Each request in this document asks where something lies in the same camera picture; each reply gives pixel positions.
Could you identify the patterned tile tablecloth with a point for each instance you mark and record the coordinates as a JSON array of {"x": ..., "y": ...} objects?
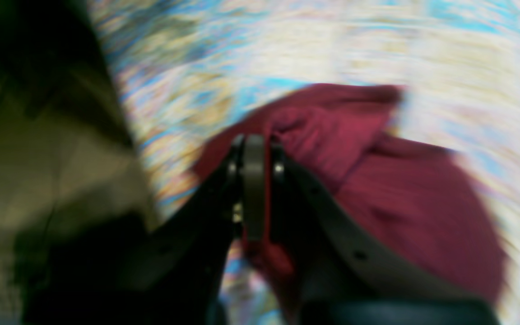
[{"x": 186, "y": 69}]

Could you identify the dark red t-shirt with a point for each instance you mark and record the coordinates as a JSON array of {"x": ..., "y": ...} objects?
[{"x": 409, "y": 195}]

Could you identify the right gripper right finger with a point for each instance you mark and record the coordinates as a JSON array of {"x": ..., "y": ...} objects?
[{"x": 342, "y": 275}]

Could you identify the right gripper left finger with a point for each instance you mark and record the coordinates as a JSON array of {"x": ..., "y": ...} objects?
[{"x": 118, "y": 273}]

